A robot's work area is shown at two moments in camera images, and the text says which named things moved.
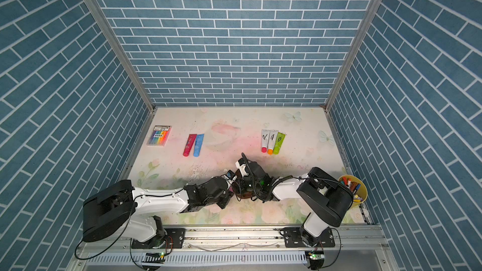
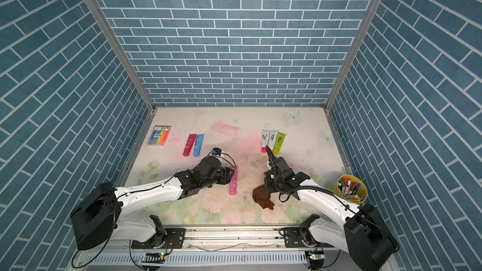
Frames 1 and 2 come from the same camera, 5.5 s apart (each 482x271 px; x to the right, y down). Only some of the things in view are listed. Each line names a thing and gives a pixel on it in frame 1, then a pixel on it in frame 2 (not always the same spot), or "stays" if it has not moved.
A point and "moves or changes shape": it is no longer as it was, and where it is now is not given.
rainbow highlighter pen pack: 159,135 stays
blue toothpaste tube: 198,145 stays
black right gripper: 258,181 to 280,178
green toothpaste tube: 280,139 stays
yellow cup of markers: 359,192 stays
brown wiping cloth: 245,185 moves or changes shape
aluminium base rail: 112,248 stays
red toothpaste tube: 189,144 stays
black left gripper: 227,196 to 225,174
